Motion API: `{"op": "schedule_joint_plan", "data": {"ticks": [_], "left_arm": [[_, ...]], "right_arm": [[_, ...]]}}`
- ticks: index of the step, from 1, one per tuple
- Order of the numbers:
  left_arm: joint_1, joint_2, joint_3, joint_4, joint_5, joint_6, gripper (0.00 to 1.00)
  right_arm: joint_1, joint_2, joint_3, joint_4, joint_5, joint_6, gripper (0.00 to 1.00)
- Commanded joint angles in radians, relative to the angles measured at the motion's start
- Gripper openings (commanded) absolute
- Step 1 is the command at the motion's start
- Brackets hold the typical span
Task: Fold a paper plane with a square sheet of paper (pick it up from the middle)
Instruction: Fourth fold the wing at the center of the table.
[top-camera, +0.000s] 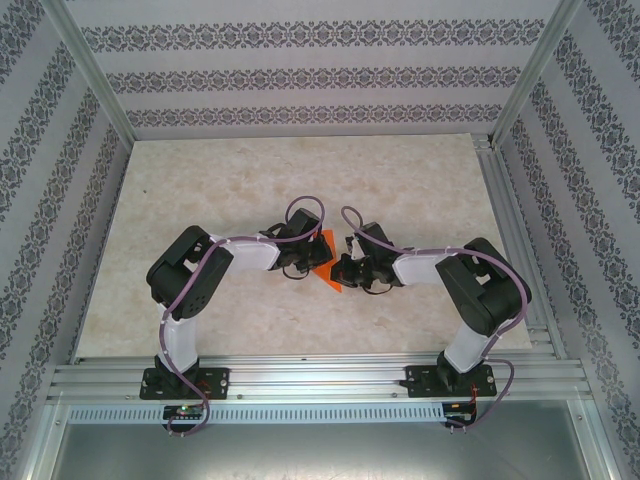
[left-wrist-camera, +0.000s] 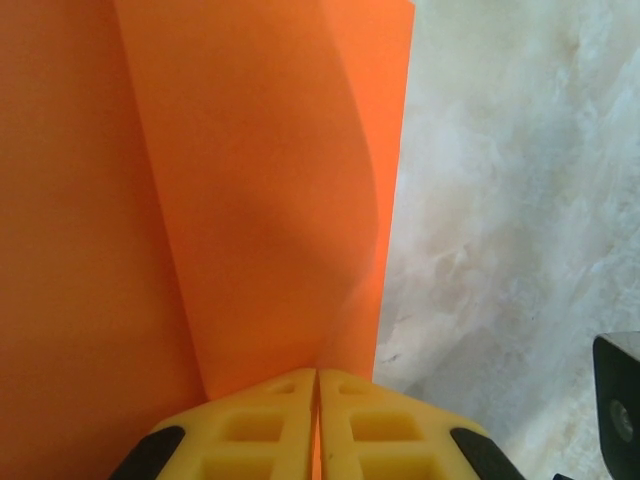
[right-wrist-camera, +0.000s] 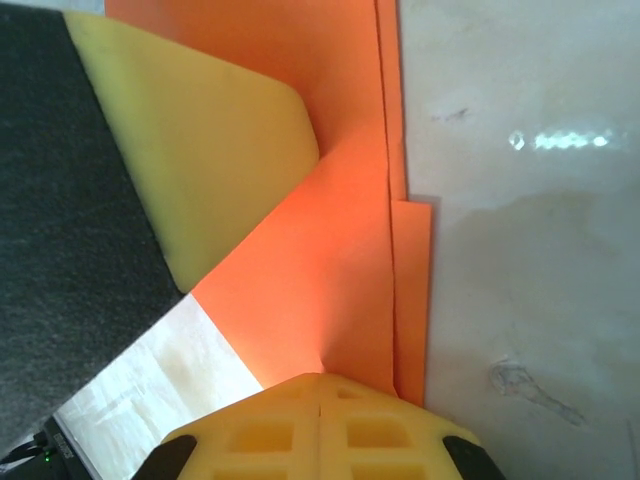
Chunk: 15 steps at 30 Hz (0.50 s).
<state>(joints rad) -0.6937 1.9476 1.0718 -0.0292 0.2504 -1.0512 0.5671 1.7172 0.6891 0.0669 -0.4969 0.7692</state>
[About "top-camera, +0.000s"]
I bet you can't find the aluminium mounting rail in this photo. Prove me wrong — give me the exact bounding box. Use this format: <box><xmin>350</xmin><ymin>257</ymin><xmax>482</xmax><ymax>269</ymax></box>
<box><xmin>47</xmin><ymin>352</ymin><xmax>594</xmax><ymax>404</ymax></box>

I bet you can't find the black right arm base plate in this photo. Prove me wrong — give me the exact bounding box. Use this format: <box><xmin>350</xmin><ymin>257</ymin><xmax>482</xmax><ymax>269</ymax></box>
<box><xmin>405</xmin><ymin>364</ymin><xmax>499</xmax><ymax>399</ymax></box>

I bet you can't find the aluminium frame post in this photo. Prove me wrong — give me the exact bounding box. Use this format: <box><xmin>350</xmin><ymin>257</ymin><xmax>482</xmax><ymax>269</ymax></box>
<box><xmin>569</xmin><ymin>399</ymin><xmax>624</xmax><ymax>480</ymax></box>
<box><xmin>42</xmin><ymin>0</ymin><xmax>136</xmax><ymax>144</ymax></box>
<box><xmin>19</xmin><ymin>399</ymin><xmax>69</xmax><ymax>480</ymax></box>
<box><xmin>490</xmin><ymin>0</ymin><xmax>586</xmax><ymax>149</ymax></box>

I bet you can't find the grey metal sheet panel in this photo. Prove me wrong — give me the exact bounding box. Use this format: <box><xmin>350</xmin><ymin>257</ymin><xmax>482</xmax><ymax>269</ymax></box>
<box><xmin>49</xmin><ymin>422</ymin><xmax>609</xmax><ymax>480</ymax></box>

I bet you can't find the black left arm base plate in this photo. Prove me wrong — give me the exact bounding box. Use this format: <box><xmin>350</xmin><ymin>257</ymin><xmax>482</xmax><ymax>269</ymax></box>
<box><xmin>141</xmin><ymin>367</ymin><xmax>231</xmax><ymax>401</ymax></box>

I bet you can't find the slotted grey cable duct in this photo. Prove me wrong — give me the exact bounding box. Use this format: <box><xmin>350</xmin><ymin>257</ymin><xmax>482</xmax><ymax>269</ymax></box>
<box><xmin>67</xmin><ymin>403</ymin><xmax>447</xmax><ymax>425</ymax></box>

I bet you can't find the aluminium side rail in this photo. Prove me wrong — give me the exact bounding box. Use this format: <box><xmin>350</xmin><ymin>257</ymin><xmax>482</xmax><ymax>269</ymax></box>
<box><xmin>472</xmin><ymin>132</ymin><xmax>569</xmax><ymax>359</ymax></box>

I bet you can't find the orange paper sheet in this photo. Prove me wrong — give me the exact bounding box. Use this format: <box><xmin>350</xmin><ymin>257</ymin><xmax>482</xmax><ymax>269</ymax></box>
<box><xmin>313</xmin><ymin>228</ymin><xmax>346</xmax><ymax>294</ymax></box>

